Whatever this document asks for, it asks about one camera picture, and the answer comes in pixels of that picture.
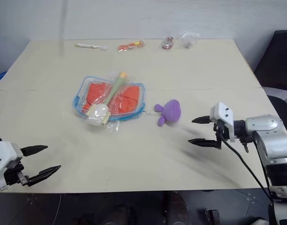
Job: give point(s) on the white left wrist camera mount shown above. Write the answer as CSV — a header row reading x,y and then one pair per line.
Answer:
x,y
6,154

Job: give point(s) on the clear bag with small item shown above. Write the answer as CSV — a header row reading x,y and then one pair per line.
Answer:
x,y
187,42

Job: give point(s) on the black office chair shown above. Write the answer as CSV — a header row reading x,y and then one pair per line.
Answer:
x,y
277,61

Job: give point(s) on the clear pouch with orange contents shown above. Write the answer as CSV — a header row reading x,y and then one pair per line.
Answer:
x,y
79,98

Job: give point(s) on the white toothbrush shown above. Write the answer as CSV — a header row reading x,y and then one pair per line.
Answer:
x,y
89,46

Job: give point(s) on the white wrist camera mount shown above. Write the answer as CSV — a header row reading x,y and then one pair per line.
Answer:
x,y
6,154
224,111

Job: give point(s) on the plastic-wrapped white green toy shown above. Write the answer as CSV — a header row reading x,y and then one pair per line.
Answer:
x,y
99,114

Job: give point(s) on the dark reddish bracket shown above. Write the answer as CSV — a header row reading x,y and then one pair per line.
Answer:
x,y
212,216

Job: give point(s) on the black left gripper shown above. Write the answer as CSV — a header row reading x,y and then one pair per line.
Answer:
x,y
13,174

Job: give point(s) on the purple plush toy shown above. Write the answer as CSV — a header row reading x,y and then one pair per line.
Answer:
x,y
171,111

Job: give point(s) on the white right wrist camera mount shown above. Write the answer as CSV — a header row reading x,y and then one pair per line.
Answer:
x,y
224,111

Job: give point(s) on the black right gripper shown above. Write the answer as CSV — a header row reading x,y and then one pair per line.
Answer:
x,y
222,131

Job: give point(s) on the orange item in plastic bag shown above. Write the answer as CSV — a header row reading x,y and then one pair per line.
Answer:
x,y
130,45

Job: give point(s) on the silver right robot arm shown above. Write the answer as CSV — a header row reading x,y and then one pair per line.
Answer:
x,y
274,140

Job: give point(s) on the orange shorts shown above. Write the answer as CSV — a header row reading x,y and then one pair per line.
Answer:
x,y
130,98

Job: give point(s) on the red item in plastic bag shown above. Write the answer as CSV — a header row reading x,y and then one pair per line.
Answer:
x,y
167,43

